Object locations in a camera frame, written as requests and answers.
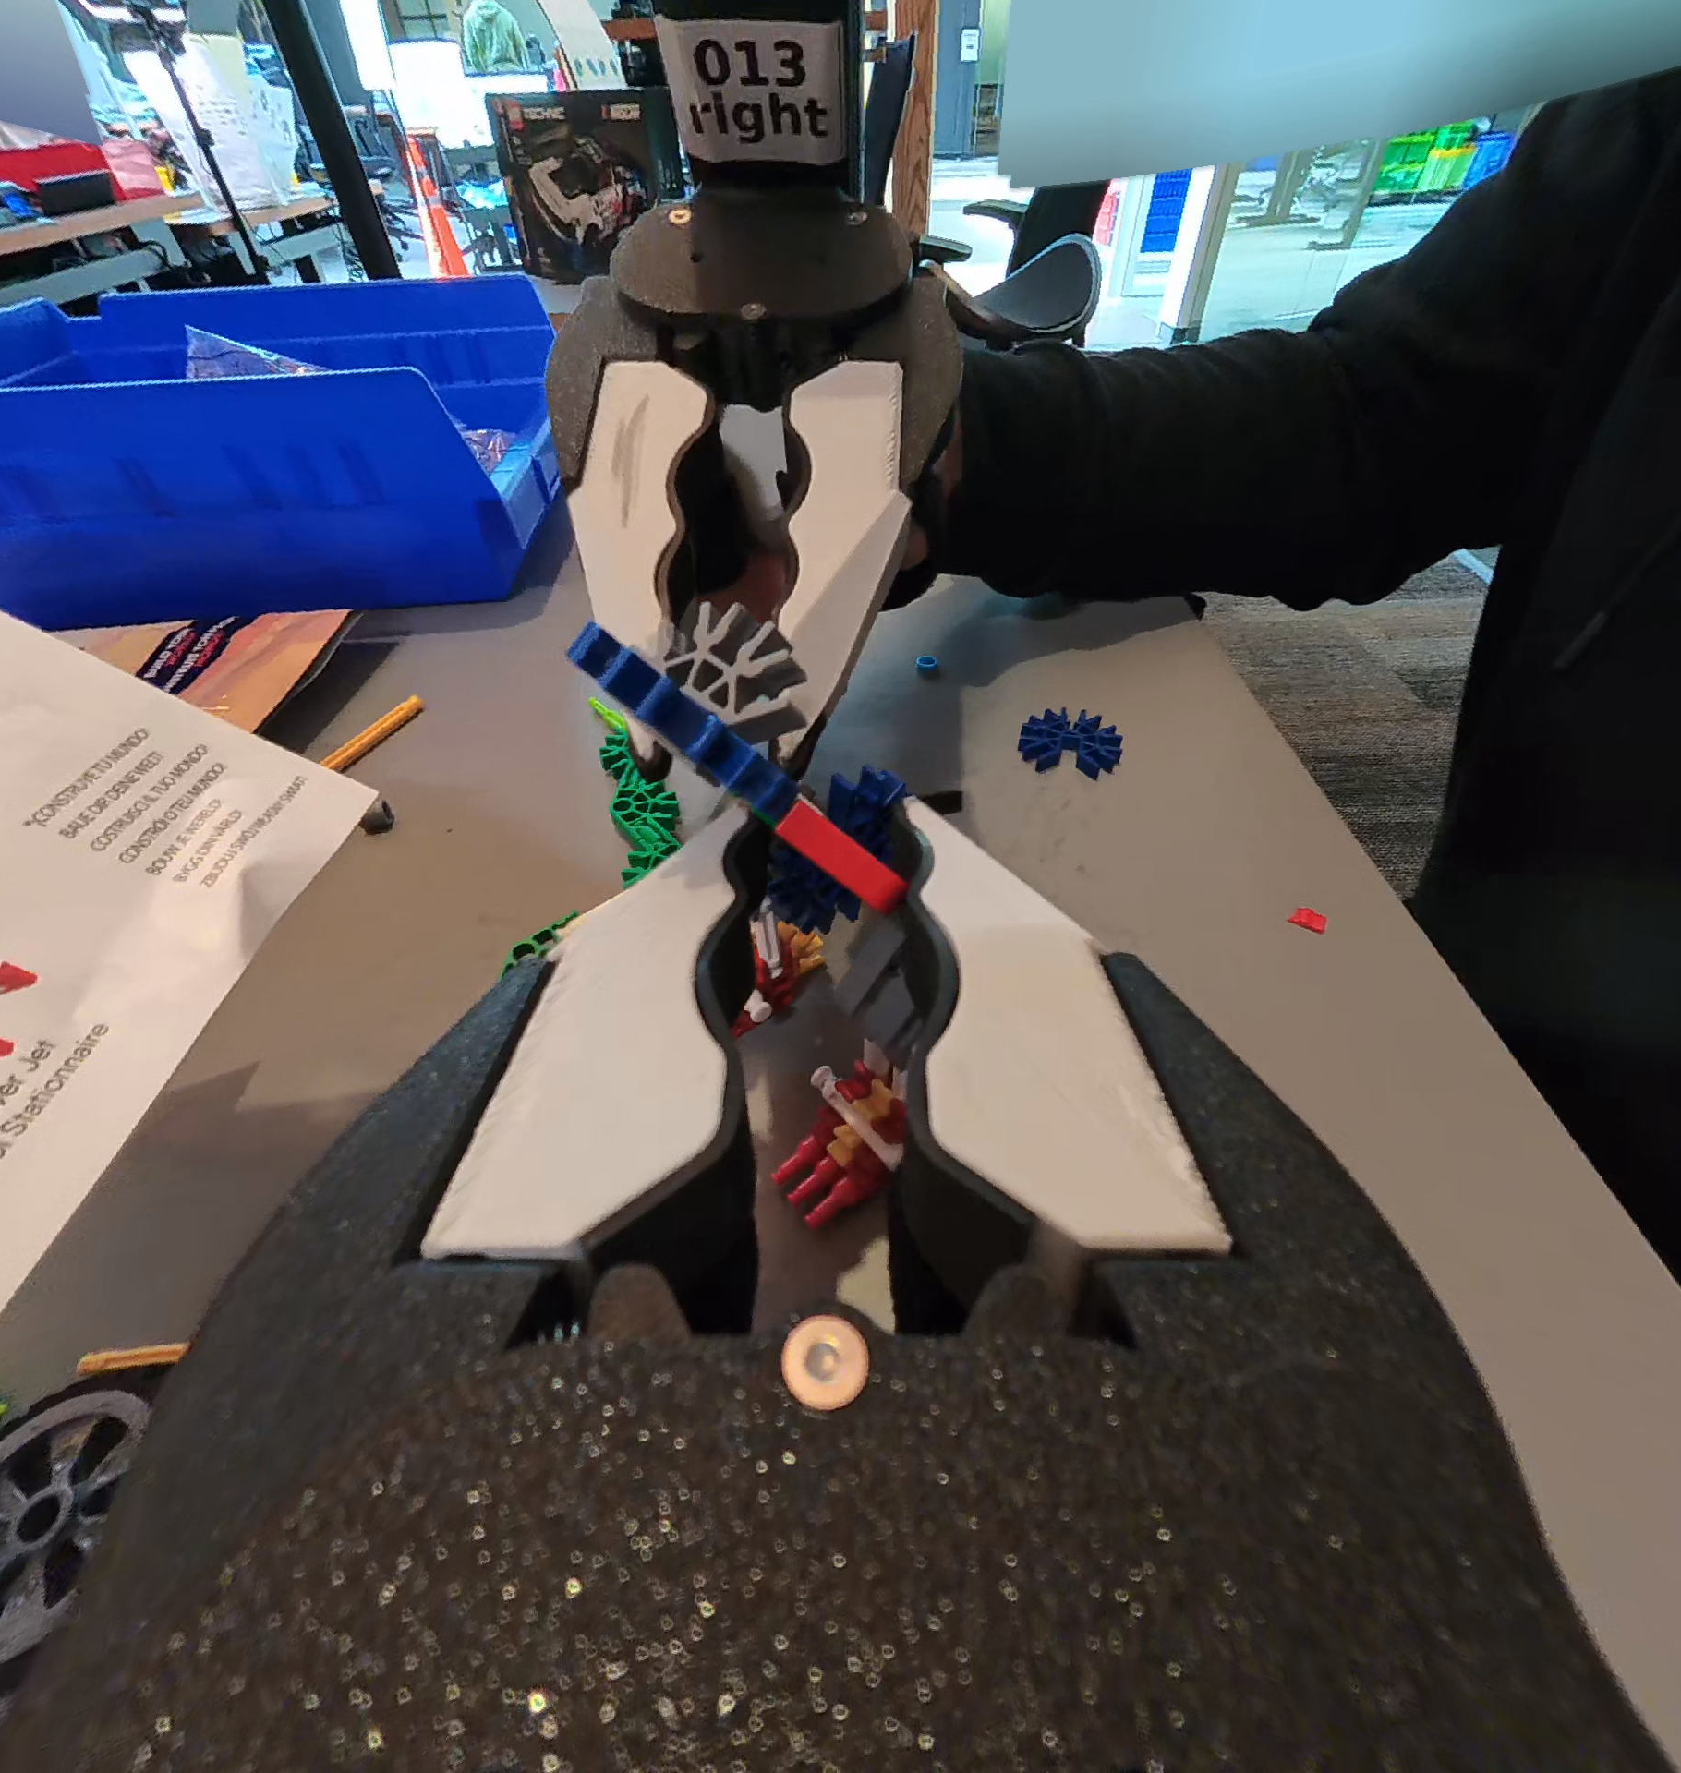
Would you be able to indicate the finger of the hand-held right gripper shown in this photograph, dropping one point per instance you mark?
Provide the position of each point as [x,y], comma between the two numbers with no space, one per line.
[854,526]
[618,526]

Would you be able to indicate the black spoked toy wheel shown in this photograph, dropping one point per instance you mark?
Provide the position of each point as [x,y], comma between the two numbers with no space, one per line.
[86,1436]

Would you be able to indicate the blue connector pair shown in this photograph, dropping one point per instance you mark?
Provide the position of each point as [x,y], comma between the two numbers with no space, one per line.
[1070,743]

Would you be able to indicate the short orange rod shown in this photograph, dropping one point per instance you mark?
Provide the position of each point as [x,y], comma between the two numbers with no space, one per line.
[133,1358]

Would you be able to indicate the clear plastic bag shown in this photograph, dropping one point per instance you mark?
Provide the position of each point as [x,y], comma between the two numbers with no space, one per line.
[252,353]

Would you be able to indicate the wooden pillar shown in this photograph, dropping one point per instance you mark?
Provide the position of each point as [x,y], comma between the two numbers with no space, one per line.
[915,112]

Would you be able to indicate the person's torso in black clothing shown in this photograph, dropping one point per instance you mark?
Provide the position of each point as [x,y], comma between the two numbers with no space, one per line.
[1615,762]

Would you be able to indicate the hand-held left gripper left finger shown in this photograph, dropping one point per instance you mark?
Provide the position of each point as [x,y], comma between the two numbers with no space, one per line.
[603,1095]

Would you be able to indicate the blue plastic bin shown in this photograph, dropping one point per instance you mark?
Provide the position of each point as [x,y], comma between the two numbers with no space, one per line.
[231,500]

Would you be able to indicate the black pole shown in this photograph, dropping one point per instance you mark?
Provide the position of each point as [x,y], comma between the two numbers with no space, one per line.
[333,138]

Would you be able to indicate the orange traffic cone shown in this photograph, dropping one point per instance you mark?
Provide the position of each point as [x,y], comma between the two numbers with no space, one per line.
[447,236]

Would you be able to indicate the multicoloured toy construction model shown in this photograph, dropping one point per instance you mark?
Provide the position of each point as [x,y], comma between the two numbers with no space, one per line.
[840,866]

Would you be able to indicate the grey snowflake connector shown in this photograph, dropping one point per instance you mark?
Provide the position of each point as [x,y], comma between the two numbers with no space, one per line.
[735,674]

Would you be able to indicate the black toy car box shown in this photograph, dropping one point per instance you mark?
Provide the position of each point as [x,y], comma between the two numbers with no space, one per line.
[576,181]

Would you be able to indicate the black office chair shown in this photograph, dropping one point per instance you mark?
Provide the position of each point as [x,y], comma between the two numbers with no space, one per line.
[1047,284]

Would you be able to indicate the long yellow rod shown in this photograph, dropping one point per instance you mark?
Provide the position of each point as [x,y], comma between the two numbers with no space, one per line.
[370,734]

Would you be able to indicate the long background work table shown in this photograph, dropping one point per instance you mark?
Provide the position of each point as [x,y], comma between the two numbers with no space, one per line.
[118,230]

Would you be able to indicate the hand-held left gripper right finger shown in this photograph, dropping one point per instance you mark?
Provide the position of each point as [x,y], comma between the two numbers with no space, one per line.
[1047,1095]

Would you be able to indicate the red box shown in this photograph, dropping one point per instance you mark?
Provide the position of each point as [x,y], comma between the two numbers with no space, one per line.
[49,175]

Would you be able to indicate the toy instruction sheet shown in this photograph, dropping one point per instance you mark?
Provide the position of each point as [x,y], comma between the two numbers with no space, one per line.
[118,902]

